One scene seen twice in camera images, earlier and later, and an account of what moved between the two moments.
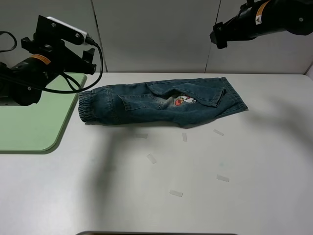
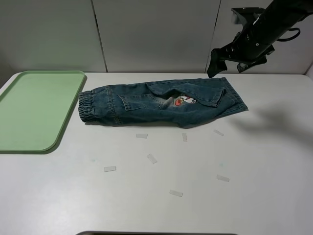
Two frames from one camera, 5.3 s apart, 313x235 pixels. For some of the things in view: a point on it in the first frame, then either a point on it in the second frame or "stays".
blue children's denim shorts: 183,103 stays
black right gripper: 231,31 to 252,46
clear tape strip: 142,135 stays
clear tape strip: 218,177 stays
